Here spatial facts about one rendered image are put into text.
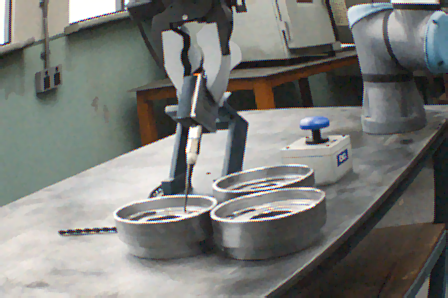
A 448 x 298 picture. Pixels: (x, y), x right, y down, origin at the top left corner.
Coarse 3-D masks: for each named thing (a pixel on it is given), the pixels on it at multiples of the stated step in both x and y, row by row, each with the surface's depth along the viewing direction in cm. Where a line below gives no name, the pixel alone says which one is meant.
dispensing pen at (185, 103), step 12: (204, 72) 84; (192, 84) 82; (180, 96) 82; (192, 96) 81; (180, 108) 82; (180, 120) 82; (192, 120) 81; (192, 132) 82; (204, 132) 84; (192, 144) 81; (192, 156) 81; (192, 168) 81
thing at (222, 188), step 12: (264, 168) 89; (276, 168) 89; (288, 168) 88; (300, 168) 87; (312, 168) 84; (228, 180) 87; (240, 180) 88; (252, 180) 89; (300, 180) 80; (312, 180) 82; (216, 192) 82; (228, 192) 80; (240, 192) 80; (252, 192) 79
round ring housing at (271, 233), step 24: (264, 192) 77; (288, 192) 77; (312, 192) 75; (216, 216) 73; (264, 216) 74; (288, 216) 67; (312, 216) 69; (216, 240) 72; (240, 240) 68; (264, 240) 68; (288, 240) 68; (312, 240) 70
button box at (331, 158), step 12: (300, 144) 97; (312, 144) 95; (324, 144) 94; (336, 144) 93; (348, 144) 97; (288, 156) 95; (300, 156) 94; (312, 156) 93; (324, 156) 92; (336, 156) 93; (348, 156) 97; (324, 168) 93; (336, 168) 93; (348, 168) 97; (324, 180) 93; (336, 180) 93
